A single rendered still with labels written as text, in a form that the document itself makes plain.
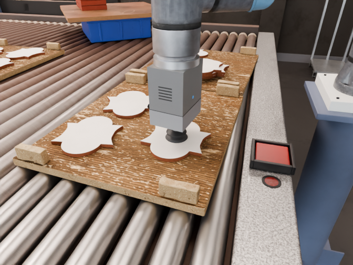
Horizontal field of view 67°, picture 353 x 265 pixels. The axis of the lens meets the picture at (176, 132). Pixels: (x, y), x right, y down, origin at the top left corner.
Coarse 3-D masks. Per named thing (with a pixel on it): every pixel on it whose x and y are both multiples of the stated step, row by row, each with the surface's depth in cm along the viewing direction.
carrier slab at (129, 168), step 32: (224, 96) 69; (64, 128) 55; (128, 128) 55; (224, 128) 55; (64, 160) 46; (96, 160) 46; (128, 160) 46; (160, 160) 46; (192, 160) 46; (128, 192) 41
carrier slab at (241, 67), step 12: (216, 60) 96; (228, 60) 96; (240, 60) 96; (252, 60) 96; (228, 72) 85; (240, 72) 85; (252, 72) 89; (204, 84) 77; (216, 84) 77; (240, 84) 77
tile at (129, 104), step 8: (120, 96) 67; (128, 96) 67; (136, 96) 67; (144, 96) 67; (112, 104) 63; (120, 104) 63; (128, 104) 63; (136, 104) 63; (144, 104) 63; (104, 112) 62; (120, 112) 60; (128, 112) 60; (136, 112) 60
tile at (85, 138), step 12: (84, 120) 57; (96, 120) 57; (108, 120) 57; (72, 132) 52; (84, 132) 52; (96, 132) 52; (108, 132) 52; (60, 144) 50; (72, 144) 49; (84, 144) 49; (96, 144) 49; (108, 144) 49; (72, 156) 47
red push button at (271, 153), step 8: (256, 144) 52; (264, 144) 52; (256, 152) 49; (264, 152) 49; (272, 152) 49; (280, 152) 49; (288, 152) 50; (264, 160) 47; (272, 160) 47; (280, 160) 47; (288, 160) 47
